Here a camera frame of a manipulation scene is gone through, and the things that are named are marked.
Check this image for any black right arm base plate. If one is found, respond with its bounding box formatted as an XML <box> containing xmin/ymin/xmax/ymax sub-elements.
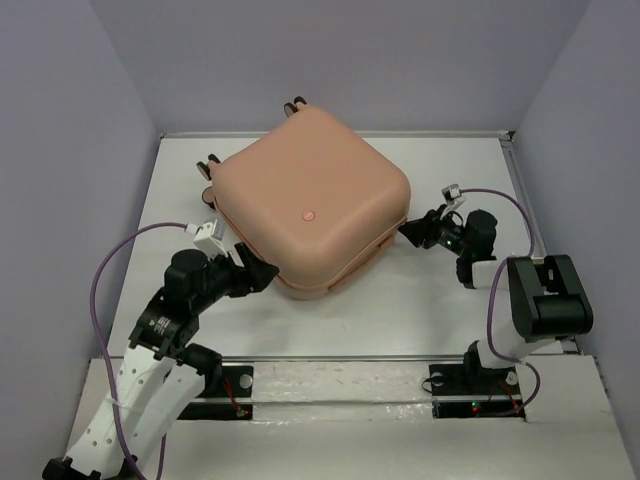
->
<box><xmin>421</xmin><ymin>362</ymin><xmax>526</xmax><ymax>419</ymax></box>

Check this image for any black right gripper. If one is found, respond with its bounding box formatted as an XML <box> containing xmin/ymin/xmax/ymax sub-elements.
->
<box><xmin>397</xmin><ymin>202</ymin><xmax>470</xmax><ymax>257</ymax></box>

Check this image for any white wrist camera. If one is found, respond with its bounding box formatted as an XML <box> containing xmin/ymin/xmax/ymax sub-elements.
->
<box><xmin>193</xmin><ymin>218</ymin><xmax>231</xmax><ymax>259</ymax></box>
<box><xmin>441</xmin><ymin>184</ymin><xmax>465</xmax><ymax>217</ymax></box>

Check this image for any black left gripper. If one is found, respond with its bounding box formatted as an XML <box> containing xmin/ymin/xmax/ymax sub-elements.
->
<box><xmin>194</xmin><ymin>241</ymin><xmax>280</xmax><ymax>311</ymax></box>

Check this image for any pink hard-shell suitcase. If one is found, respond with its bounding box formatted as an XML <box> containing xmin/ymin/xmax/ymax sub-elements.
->
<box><xmin>196</xmin><ymin>96</ymin><xmax>411</xmax><ymax>300</ymax></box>

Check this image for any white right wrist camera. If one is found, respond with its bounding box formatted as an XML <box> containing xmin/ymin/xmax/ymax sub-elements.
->
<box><xmin>441</xmin><ymin>184</ymin><xmax>465</xmax><ymax>217</ymax></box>

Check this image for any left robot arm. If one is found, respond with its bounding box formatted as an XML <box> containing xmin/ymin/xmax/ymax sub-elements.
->
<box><xmin>42</xmin><ymin>243</ymin><xmax>279</xmax><ymax>479</ymax></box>

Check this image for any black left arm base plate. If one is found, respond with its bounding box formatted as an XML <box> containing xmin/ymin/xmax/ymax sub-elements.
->
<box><xmin>178</xmin><ymin>364</ymin><xmax>254</xmax><ymax>421</ymax></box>

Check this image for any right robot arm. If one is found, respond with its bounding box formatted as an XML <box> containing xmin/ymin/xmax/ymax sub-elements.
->
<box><xmin>399</xmin><ymin>206</ymin><xmax>594</xmax><ymax>393</ymax></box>

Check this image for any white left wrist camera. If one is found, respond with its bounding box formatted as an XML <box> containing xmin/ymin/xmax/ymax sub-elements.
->
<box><xmin>193</xmin><ymin>218</ymin><xmax>231</xmax><ymax>259</ymax></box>

